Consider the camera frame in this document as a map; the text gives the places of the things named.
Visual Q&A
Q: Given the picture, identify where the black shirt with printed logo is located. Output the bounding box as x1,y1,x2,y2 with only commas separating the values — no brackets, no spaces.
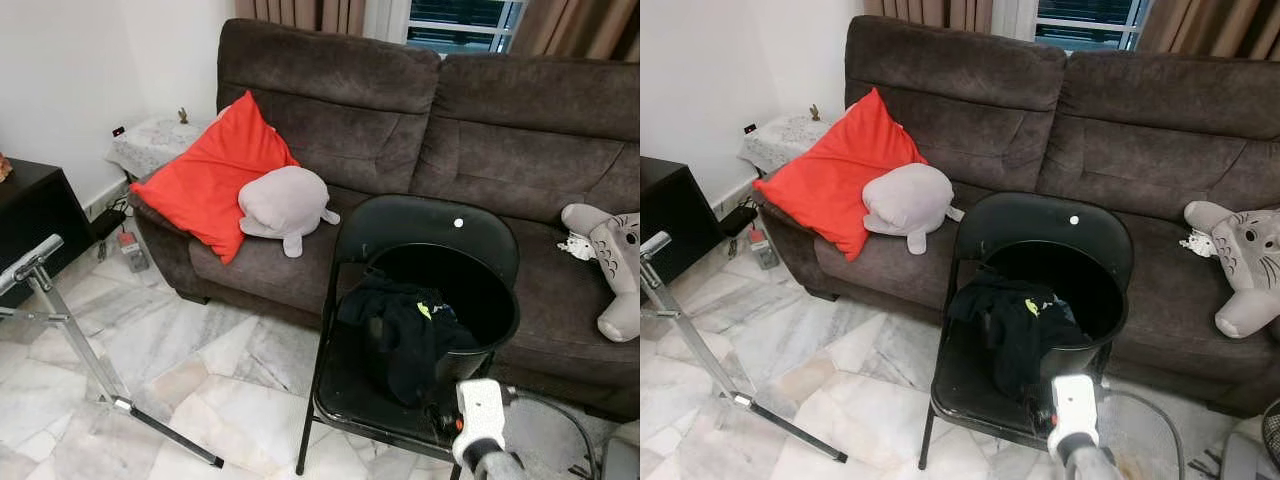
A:
336,270,479,406
945,268,1089,401

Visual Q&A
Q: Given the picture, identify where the silver metal clothes rack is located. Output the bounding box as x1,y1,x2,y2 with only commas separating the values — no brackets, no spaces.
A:
640,230,849,464
0,234,226,469

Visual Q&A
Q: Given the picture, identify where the grey totoro plush toy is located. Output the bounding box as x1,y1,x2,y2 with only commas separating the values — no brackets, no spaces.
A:
1183,200,1280,339
560,203,641,344

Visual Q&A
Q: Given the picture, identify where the long black tv console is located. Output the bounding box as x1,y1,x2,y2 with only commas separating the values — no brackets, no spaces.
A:
0,158,96,281
640,155,723,286

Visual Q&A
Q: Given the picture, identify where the grey power adapter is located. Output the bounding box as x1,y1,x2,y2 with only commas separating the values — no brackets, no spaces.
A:
115,228,151,273
748,226,781,271

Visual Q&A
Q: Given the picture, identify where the black plastic bucket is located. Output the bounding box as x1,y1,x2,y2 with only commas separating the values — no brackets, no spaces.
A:
362,240,521,386
985,238,1119,381

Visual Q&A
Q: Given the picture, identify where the dark brown fabric sofa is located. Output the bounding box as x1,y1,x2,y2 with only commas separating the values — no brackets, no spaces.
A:
135,18,641,421
752,15,1280,419

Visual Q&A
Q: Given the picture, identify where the side table with lace cloth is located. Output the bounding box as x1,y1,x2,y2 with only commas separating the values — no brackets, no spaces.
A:
105,113,226,181
740,112,851,176

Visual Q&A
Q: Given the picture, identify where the red square pillow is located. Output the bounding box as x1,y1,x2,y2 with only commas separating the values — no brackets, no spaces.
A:
130,90,301,266
753,87,926,263

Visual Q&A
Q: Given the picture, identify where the black folding chair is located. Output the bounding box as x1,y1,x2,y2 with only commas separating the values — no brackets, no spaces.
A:
296,194,521,477
918,192,1136,471

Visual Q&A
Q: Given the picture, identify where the brown curtain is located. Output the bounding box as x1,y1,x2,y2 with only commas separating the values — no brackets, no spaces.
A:
1138,0,1280,59
235,0,366,36
865,0,994,34
510,0,641,61

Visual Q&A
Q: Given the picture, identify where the grey seal plush toy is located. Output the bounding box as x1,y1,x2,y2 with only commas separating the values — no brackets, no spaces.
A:
237,166,341,259
862,163,966,256

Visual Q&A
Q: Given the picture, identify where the window with louvres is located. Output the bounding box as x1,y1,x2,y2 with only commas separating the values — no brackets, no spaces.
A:
1035,0,1151,53
405,0,526,56

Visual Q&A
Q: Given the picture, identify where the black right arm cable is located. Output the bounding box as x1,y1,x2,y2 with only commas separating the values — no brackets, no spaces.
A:
500,388,601,480
1095,385,1186,480

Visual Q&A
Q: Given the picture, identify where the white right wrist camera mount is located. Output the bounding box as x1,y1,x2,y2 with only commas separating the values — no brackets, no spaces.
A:
1047,374,1101,463
452,378,508,469

